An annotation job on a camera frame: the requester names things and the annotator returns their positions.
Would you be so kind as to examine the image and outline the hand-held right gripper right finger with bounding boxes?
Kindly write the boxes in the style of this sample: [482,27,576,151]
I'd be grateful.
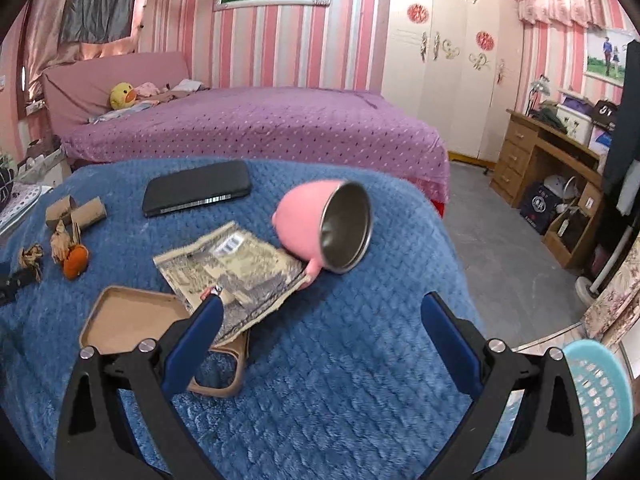
[417,291,588,480]

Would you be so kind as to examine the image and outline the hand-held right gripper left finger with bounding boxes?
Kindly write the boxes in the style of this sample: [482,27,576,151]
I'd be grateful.
[54,287,226,480]

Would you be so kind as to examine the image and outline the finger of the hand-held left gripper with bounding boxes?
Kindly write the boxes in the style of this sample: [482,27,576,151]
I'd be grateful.
[0,269,33,307]

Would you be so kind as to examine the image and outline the brown paper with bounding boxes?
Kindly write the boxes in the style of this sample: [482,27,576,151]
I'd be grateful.
[50,220,83,263]
[19,243,46,283]

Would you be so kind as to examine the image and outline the orange mandarin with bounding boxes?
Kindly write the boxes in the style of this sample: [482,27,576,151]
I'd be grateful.
[62,244,91,281]

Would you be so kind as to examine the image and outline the beige printed snack packet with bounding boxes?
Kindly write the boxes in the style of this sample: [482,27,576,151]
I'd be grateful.
[152,221,308,336]

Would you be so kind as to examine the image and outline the teal plastic basket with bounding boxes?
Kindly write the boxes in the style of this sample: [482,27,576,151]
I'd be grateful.
[562,340,635,480]

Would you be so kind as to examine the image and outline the white dotted cloth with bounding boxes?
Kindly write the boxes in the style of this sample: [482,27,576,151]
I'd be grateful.
[0,182,53,231]

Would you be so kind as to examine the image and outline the black patterned bag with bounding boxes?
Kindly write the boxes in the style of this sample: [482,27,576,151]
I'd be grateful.
[0,165,16,211]

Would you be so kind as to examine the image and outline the blue knitted blanket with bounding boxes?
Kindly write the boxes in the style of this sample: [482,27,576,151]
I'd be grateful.
[0,157,501,480]

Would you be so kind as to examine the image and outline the pink steel-lined mug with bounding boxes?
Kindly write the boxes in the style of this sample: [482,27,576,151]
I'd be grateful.
[272,180,373,288]

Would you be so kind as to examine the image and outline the black gift bag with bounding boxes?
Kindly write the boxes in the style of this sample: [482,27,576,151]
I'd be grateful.
[520,181,561,235]

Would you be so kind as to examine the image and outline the floral door curtain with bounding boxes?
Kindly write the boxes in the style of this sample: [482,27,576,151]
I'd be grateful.
[585,255,640,346]

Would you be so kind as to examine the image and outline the white floor stand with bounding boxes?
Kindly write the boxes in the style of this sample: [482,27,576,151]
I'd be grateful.
[575,230,636,306]

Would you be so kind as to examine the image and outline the white small fan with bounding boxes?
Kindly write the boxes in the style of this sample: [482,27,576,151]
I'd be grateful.
[542,174,581,211]

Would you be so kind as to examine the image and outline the wooden desk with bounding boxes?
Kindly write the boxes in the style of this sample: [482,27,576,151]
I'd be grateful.
[490,108,606,268]

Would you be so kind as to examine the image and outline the yellow duck plush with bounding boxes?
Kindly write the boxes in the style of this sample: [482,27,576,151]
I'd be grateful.
[110,82,137,110]

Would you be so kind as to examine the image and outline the pink covered headboard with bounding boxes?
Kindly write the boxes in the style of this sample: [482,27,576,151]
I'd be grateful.
[40,51,193,136]

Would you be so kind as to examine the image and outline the purple dotted bed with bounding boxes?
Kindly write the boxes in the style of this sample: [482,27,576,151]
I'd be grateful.
[60,86,451,201]

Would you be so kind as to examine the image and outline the dark clothes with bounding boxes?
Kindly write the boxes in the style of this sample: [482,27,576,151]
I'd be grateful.
[532,102,568,133]

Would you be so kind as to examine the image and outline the white storage box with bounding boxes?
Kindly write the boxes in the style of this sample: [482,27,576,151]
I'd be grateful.
[556,102,596,146]

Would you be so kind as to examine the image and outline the white wardrobe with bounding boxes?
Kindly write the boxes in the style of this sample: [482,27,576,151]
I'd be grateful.
[381,0,526,163]

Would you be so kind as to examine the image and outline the pink shiny curtain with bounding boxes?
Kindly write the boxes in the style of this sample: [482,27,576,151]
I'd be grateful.
[22,0,141,96]

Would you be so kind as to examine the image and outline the purple box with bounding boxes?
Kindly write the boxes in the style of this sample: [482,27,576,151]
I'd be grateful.
[557,90,601,116]

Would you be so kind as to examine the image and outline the black hanging jacket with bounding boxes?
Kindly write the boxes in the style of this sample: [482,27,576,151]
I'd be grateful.
[600,40,640,196]

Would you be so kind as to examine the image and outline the desk lamp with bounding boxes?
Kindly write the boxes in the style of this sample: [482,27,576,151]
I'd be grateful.
[525,74,551,116]

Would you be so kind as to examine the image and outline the grey curtain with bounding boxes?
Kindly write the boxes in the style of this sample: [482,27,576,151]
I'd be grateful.
[57,0,143,43]

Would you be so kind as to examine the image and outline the framed couple photo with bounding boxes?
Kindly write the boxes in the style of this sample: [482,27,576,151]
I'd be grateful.
[582,27,638,81]

